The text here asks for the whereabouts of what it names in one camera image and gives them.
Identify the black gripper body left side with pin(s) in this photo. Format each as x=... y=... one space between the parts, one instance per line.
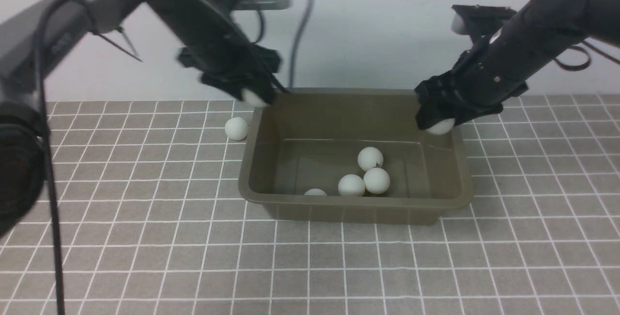
x=255 y=74

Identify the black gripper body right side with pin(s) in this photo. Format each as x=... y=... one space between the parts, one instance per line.
x=440 y=100

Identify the white ping-pong ball with logo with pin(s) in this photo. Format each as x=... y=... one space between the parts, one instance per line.
x=369 y=158

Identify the olive green plastic bin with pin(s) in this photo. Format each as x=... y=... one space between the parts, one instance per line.
x=311 y=138

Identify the grey checkered tablecloth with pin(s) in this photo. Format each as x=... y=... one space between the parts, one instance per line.
x=153 y=224

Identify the wrist camera right side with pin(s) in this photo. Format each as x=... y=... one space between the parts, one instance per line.
x=478 y=21

